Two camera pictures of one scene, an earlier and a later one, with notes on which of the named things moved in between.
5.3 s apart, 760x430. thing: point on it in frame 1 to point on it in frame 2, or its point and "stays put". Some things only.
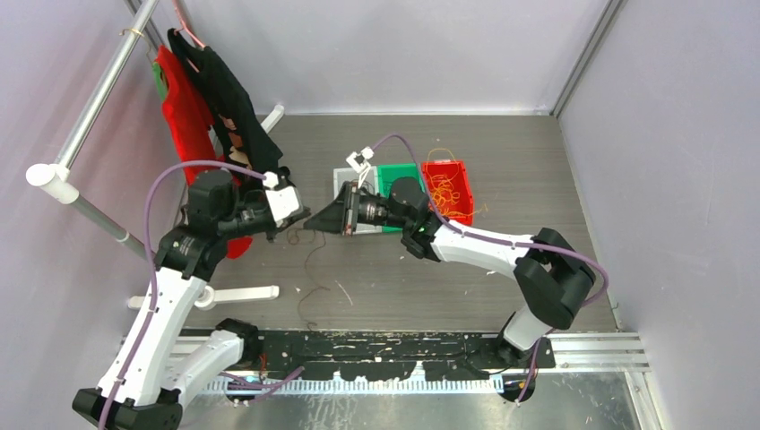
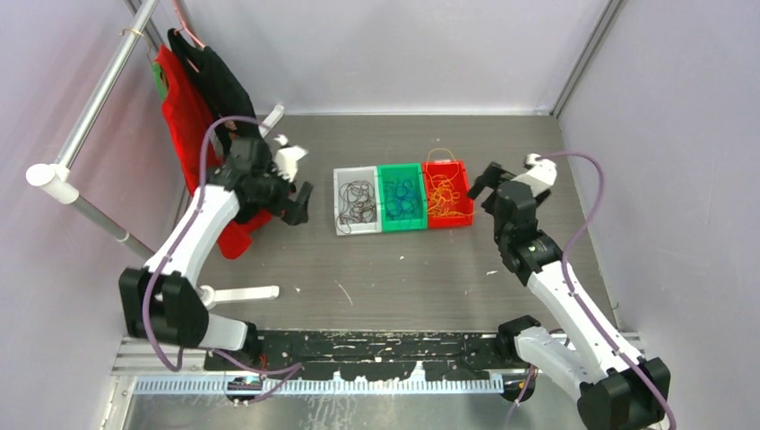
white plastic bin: [367, 179] stays put
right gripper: [338, 216] to [489, 179]
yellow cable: [441, 167] stays put
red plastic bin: [449, 187] stays put
